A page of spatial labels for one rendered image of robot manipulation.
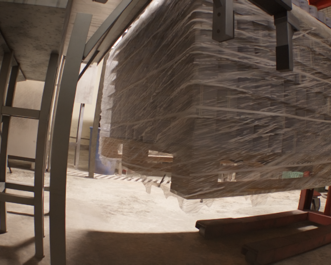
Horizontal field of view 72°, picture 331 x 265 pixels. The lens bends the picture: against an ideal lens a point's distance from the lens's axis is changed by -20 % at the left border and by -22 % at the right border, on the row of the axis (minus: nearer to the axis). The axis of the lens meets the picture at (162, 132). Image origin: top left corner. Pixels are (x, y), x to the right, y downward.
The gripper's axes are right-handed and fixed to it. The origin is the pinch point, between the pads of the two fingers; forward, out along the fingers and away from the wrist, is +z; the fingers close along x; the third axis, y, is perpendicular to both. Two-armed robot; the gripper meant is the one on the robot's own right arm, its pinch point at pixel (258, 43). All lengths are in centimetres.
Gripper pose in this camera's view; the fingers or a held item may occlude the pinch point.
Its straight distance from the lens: 37.7
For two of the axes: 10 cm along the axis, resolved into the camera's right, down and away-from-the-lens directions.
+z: -1.2, 9.9, -0.3
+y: 5.1, 0.3, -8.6
